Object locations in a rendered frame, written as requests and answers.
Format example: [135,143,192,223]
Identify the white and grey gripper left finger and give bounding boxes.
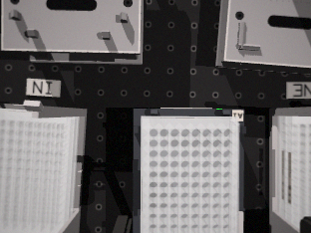
[113,215,133,233]

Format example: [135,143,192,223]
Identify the grey perforated base plate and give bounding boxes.
[0,0,311,233]

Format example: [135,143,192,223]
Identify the grey nest plate labelled n6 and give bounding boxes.
[215,0,311,75]

